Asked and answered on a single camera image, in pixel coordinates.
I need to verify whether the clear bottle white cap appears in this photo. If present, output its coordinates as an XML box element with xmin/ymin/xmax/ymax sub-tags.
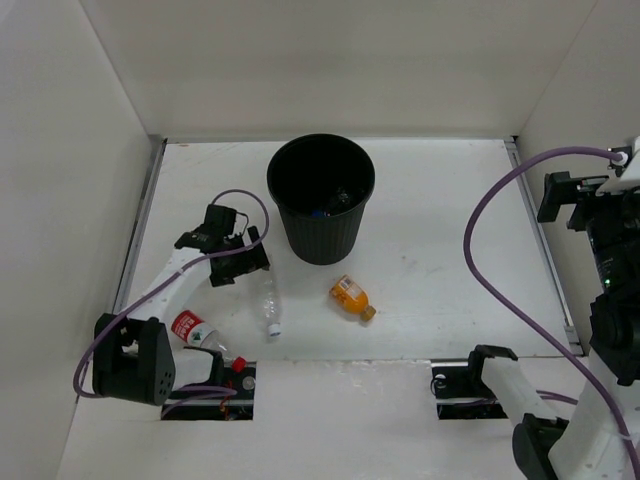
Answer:
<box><xmin>251</xmin><ymin>267</ymin><xmax>282</xmax><ymax>341</ymax></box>

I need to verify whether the orange juice bottle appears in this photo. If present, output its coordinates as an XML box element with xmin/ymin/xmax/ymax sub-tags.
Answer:
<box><xmin>329</xmin><ymin>275</ymin><xmax>377</xmax><ymax>323</ymax></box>

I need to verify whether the clear bottle blue label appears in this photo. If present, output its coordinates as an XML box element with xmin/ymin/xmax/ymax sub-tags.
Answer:
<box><xmin>310</xmin><ymin>186</ymin><xmax>365</xmax><ymax>218</ymax></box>

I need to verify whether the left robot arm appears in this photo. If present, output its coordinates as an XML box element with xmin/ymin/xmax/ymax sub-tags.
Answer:
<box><xmin>88</xmin><ymin>204</ymin><xmax>269</xmax><ymax>406</ymax></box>

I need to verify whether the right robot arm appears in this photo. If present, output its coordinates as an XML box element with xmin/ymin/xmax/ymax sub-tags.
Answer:
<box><xmin>463</xmin><ymin>172</ymin><xmax>639</xmax><ymax>479</ymax></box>

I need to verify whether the black plastic waste bin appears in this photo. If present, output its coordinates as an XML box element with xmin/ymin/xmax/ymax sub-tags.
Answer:
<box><xmin>266</xmin><ymin>133</ymin><xmax>375</xmax><ymax>265</ymax></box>

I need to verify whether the clear bottle red label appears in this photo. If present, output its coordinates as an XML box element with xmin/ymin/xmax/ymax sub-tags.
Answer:
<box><xmin>171</xmin><ymin>310</ymin><xmax>247</xmax><ymax>373</ymax></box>

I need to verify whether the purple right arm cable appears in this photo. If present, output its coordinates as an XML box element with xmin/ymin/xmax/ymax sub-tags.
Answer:
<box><xmin>463</xmin><ymin>144</ymin><xmax>636</xmax><ymax>480</ymax></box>

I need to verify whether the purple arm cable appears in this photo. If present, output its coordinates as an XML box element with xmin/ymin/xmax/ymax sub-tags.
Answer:
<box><xmin>463</xmin><ymin>144</ymin><xmax>636</xmax><ymax>480</ymax></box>
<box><xmin>73</xmin><ymin>188</ymin><xmax>271</xmax><ymax>416</ymax></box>

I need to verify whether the left aluminium rail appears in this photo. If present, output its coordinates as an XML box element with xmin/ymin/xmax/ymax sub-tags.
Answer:
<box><xmin>110</xmin><ymin>135</ymin><xmax>167</xmax><ymax>313</ymax></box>

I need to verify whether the aluminium rail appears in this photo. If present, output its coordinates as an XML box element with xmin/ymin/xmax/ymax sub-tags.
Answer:
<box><xmin>110</xmin><ymin>135</ymin><xmax>167</xmax><ymax>313</ymax></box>
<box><xmin>503</xmin><ymin>135</ymin><xmax>584</xmax><ymax>356</ymax></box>

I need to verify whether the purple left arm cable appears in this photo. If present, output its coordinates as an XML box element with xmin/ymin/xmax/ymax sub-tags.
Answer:
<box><xmin>73</xmin><ymin>188</ymin><xmax>271</xmax><ymax>416</ymax></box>

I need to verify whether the right aluminium rail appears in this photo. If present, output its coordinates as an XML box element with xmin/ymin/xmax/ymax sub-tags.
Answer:
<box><xmin>503</xmin><ymin>135</ymin><xmax>584</xmax><ymax>356</ymax></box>

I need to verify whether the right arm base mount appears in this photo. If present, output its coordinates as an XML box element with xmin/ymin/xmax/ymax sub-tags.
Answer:
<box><xmin>430</xmin><ymin>360</ymin><xmax>507</xmax><ymax>420</ymax></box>

